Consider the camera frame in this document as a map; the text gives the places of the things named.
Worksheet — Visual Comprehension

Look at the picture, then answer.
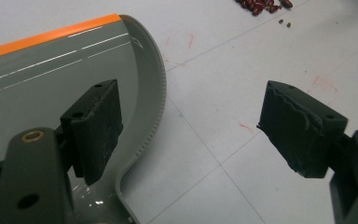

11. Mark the grey dustpan with orange edge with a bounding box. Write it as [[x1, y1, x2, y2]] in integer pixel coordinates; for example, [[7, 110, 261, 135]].
[[0, 13, 168, 224]]

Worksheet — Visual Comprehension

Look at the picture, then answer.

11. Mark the pile of red kidney beans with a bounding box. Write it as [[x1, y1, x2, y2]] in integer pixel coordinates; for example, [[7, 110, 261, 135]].
[[234, 0, 294, 17]]

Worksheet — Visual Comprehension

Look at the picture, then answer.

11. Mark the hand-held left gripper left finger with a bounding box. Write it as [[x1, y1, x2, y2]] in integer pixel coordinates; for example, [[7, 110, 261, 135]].
[[60, 78, 124, 187]]

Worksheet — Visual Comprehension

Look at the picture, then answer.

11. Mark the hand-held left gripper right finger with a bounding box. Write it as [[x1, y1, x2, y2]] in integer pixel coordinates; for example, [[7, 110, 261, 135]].
[[256, 79, 349, 179]]

